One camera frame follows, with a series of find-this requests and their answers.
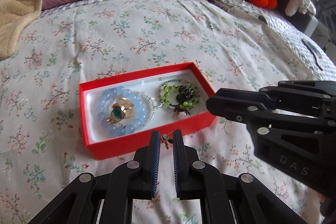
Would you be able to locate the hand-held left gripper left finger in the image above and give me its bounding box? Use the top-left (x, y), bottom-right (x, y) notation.
top-left (26, 130), bottom-right (161, 224)

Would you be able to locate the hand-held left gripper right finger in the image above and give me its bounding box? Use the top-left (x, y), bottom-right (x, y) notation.
top-left (172, 130), bottom-right (311, 224)

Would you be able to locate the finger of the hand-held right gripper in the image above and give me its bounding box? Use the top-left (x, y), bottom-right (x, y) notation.
top-left (206, 80), bottom-right (336, 125)
top-left (247, 114), bottom-right (336, 197)

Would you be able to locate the small gold earring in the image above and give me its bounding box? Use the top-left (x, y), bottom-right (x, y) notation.
top-left (161, 133), bottom-right (174, 150)

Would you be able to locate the red cardboard box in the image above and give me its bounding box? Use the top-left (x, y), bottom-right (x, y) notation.
top-left (79, 62), bottom-right (218, 161)

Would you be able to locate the dark metal charm piece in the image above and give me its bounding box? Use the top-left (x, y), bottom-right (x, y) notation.
top-left (173, 84), bottom-right (199, 116)

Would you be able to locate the gold ring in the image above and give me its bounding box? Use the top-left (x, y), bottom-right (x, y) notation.
top-left (106, 97), bottom-right (136, 126)

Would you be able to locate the blue bead bracelet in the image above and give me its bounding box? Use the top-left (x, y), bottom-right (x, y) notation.
top-left (98, 86), bottom-right (146, 134)

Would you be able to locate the dark slim hair clip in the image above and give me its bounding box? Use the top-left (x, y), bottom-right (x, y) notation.
top-left (301, 38), bottom-right (324, 71)

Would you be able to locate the dark grey stool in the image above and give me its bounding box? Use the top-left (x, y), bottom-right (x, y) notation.
top-left (276, 0), bottom-right (319, 37)

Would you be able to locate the white plush piece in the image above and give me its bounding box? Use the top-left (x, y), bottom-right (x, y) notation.
top-left (285, 0), bottom-right (300, 16)

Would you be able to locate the floral bedsheet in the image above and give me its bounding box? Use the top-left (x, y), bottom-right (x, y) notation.
top-left (0, 0), bottom-right (336, 224)

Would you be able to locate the silver bead bracelet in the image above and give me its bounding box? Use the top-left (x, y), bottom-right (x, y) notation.
top-left (131, 91), bottom-right (161, 128)

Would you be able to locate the teal bead bracelet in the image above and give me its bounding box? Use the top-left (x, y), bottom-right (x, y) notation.
top-left (158, 79), bottom-right (200, 112)

